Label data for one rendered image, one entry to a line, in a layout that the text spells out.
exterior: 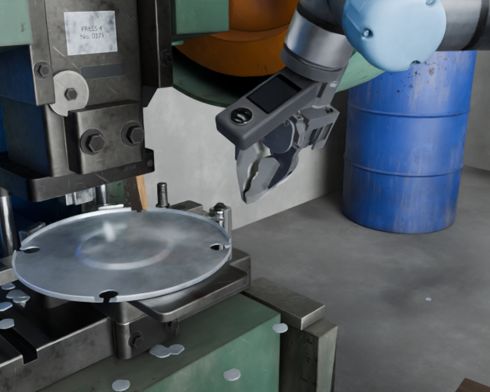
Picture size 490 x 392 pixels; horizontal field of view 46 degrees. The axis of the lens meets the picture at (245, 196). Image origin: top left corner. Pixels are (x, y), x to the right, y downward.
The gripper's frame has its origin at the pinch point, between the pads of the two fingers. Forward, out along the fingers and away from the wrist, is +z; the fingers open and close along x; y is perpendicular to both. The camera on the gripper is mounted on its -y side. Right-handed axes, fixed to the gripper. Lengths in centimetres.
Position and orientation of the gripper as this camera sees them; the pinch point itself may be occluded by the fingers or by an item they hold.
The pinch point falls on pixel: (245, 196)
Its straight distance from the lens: 74.8
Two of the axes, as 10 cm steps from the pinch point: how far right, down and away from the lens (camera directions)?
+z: -3.1, 7.6, 5.8
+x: -6.7, -6.1, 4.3
